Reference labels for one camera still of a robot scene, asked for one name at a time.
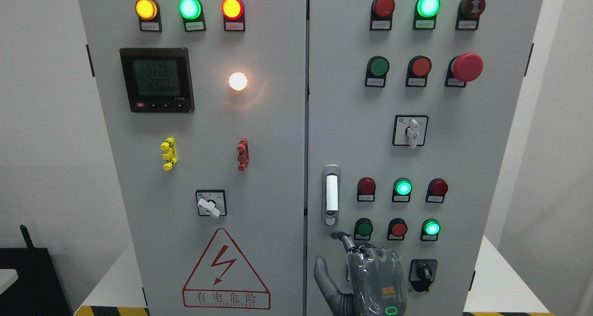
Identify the left door white selector switch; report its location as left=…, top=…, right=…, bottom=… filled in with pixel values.
left=196, top=190, right=227, bottom=219

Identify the green push button lower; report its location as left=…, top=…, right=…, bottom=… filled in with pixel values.
left=354, top=217, right=373, bottom=241

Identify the white glowing lamp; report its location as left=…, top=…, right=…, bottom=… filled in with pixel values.
left=228, top=72, right=248, bottom=91

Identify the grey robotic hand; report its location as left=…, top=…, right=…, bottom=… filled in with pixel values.
left=314, top=231, right=407, bottom=316

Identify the yellow terminal clip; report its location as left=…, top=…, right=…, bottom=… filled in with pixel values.
left=160, top=137, right=177, bottom=171

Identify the left grey cabinet door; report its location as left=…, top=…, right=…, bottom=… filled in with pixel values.
left=79, top=0, right=307, bottom=316

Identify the green indicator light top left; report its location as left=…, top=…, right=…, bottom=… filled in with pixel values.
left=178, top=0, right=206, bottom=32

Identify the black digital power meter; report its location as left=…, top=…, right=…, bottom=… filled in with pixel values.
left=120, top=47, right=195, bottom=113

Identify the red indicator light top left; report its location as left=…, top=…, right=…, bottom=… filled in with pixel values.
left=221, top=0, right=246, bottom=32

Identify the green push button upper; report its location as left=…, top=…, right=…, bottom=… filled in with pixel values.
left=365, top=56, right=390, bottom=88

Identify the yellow indicator light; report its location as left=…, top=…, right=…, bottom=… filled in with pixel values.
left=135, top=0, right=162, bottom=32

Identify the green indicator light top right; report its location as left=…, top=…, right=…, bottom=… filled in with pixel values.
left=413, top=0, right=441, bottom=30

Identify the dark red indicator light right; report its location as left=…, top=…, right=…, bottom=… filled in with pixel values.
left=425, top=177, right=448, bottom=203

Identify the green indicator light middle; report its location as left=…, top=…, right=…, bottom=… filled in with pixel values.
left=391, top=177, right=413, bottom=202

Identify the dark red indicator light left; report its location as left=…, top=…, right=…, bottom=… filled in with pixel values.
left=357, top=177, right=376, bottom=202

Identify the red electric hazard warning sticker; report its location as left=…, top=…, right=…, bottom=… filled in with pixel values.
left=182, top=228, right=271, bottom=310

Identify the red indicator light top right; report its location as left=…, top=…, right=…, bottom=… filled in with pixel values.
left=369, top=0, right=395, bottom=31

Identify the red push button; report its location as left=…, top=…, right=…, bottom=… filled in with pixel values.
left=406, top=56, right=432, bottom=88
left=387, top=218, right=408, bottom=241

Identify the dark red indicator light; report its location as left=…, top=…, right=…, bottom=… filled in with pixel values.
left=357, top=177, right=376, bottom=202
left=425, top=177, right=448, bottom=203

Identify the green indicator light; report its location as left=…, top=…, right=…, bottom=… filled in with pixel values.
left=413, top=0, right=441, bottom=30
left=178, top=0, right=206, bottom=32
left=391, top=177, right=413, bottom=202

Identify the right grey cabinet door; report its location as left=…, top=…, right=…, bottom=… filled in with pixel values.
left=308, top=0, right=542, bottom=316

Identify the green lit button lower right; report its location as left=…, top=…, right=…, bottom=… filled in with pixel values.
left=421, top=218, right=441, bottom=241

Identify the right door upper selector switch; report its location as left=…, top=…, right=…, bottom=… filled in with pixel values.
left=392, top=114, right=429, bottom=149

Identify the silver door swing handle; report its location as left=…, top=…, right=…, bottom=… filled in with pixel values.
left=322, top=164, right=341, bottom=227

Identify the red terminal clip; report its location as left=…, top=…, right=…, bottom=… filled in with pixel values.
left=236, top=138, right=250, bottom=171

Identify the red push button upper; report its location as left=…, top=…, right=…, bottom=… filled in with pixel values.
left=406, top=56, right=432, bottom=88

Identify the black rotary selector switch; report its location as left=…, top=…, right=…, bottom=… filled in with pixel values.
left=408, top=259, right=438, bottom=292

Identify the black box with antenna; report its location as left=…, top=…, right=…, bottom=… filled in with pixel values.
left=0, top=225, right=72, bottom=316

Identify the green push button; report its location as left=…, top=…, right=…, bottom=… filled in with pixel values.
left=365, top=56, right=390, bottom=88
left=354, top=217, right=373, bottom=241

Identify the grey cabinet door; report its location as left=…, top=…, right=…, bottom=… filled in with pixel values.
left=79, top=0, right=307, bottom=316
left=308, top=0, right=542, bottom=316

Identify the red push button lower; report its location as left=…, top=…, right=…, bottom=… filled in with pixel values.
left=387, top=218, right=408, bottom=241

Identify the red emergency stop button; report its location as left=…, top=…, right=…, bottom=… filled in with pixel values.
left=444, top=52, right=484, bottom=88

